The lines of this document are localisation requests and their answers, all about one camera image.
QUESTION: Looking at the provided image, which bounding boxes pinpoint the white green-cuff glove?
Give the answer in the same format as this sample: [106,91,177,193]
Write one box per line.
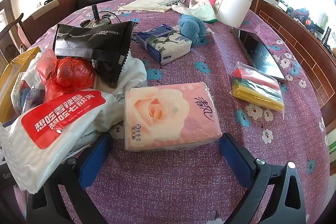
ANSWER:
[171,0,217,23]

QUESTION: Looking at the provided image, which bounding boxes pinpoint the black motor with cables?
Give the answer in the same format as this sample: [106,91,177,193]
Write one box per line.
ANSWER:
[80,4,121,28]

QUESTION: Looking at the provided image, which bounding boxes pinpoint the blue floral tissue pack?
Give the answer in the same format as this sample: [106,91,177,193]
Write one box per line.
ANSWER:
[136,24,192,65]

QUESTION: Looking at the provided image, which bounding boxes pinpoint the white plastic jar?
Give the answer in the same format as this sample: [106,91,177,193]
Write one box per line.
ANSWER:
[214,0,253,28]

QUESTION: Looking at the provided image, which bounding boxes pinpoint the purple floral tablecloth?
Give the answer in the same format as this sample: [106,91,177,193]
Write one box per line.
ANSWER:
[12,0,332,224]

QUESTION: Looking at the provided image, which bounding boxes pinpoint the black smartphone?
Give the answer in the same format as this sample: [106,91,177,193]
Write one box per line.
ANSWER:
[230,28,285,82]

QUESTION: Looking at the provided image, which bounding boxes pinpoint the black foil bag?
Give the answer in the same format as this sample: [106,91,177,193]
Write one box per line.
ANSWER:
[52,21,136,88]

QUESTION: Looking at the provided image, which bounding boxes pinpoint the white cloth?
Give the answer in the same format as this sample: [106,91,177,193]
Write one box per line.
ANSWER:
[109,51,147,100]

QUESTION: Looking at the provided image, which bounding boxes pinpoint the white paper notebook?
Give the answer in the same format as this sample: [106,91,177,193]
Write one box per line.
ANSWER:
[117,0,171,12]

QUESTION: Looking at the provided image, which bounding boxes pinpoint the coloured bags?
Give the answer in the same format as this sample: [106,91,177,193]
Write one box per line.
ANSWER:
[230,62,285,122]

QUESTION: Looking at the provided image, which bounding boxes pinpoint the brown wooden cabinet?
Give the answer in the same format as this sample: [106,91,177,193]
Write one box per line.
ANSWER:
[251,0,335,134]

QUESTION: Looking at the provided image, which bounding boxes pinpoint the pink rose tissue pack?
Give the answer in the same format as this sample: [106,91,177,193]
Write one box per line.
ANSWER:
[123,82,222,151]

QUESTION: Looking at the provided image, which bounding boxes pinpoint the yellow cardboard box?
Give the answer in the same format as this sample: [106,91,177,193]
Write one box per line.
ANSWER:
[0,47,41,123]

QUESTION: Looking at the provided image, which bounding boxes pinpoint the blue knitted cloth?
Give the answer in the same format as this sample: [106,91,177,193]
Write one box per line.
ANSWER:
[178,15,207,47]

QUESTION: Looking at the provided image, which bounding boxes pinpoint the red plastic bag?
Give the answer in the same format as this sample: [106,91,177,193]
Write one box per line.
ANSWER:
[37,50,96,102]

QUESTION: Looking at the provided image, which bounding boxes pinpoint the dark wooden chair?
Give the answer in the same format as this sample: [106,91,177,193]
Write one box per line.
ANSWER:
[1,13,34,63]

